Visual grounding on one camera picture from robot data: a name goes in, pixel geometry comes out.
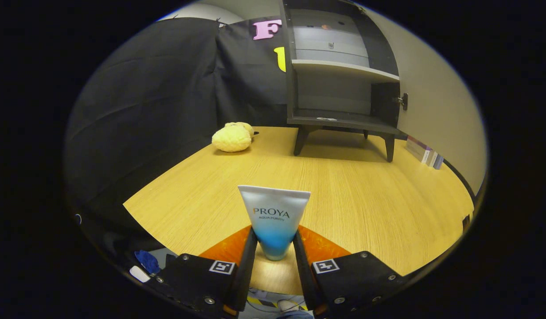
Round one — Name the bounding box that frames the white and blue tube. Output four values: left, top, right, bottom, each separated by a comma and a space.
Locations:
238, 185, 311, 261

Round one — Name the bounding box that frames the person's leg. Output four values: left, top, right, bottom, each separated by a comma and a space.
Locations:
275, 310, 316, 319

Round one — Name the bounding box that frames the small white object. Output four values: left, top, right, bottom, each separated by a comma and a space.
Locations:
129, 265, 151, 283

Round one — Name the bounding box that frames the beige cabinet door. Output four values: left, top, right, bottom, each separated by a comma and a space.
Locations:
359, 4, 487, 198

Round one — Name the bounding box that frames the yellow plush toy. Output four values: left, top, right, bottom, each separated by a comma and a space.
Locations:
211, 122, 257, 153

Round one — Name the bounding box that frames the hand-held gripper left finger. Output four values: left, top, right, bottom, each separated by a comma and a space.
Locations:
156, 225, 259, 317

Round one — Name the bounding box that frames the blue cloth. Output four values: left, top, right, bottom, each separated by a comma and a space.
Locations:
135, 250, 161, 275

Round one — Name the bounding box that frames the dark grey cabinet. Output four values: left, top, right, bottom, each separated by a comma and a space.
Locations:
280, 0, 409, 163

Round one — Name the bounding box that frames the black backdrop cloth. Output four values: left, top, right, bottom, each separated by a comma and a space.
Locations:
65, 17, 296, 249

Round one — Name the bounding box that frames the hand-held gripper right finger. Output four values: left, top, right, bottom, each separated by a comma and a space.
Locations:
292, 225, 409, 317

